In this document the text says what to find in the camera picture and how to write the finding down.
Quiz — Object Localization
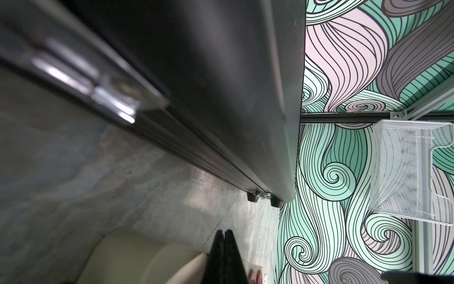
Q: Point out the aluminium wall rail right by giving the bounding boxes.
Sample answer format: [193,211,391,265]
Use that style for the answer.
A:
[390,76,454,122]

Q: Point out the black flat box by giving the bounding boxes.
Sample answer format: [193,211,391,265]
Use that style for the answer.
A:
[1,1,306,208]

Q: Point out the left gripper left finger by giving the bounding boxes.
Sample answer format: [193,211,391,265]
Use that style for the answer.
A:
[201,230,225,284]

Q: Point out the clear acrylic wall holder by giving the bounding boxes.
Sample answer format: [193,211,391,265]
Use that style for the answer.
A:
[369,120,454,226]

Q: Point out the wooden power strip green plugs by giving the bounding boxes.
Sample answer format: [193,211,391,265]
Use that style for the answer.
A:
[77,230,270,284]

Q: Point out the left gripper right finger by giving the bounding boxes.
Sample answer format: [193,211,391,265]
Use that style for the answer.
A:
[224,230,248,284]

